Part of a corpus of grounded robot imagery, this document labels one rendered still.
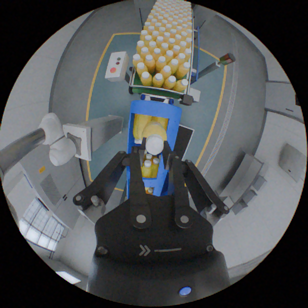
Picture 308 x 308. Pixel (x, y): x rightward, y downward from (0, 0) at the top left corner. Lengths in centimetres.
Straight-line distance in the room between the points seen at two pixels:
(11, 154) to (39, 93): 250
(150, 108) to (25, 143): 66
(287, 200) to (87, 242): 702
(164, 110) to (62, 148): 68
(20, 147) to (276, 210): 390
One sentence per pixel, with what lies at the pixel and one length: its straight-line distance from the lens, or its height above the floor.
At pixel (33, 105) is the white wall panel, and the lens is 293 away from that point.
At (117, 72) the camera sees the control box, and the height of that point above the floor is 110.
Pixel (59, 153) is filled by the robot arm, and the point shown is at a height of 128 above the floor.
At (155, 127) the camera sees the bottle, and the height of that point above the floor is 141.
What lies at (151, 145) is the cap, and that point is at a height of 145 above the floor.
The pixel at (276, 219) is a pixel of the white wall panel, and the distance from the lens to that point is 341.
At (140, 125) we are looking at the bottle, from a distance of 50.
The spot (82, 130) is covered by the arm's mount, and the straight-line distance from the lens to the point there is 79.
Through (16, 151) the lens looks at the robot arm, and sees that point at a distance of 59.
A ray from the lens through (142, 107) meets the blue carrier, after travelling 42.
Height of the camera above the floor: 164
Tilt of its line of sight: 65 degrees down
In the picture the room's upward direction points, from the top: 180 degrees clockwise
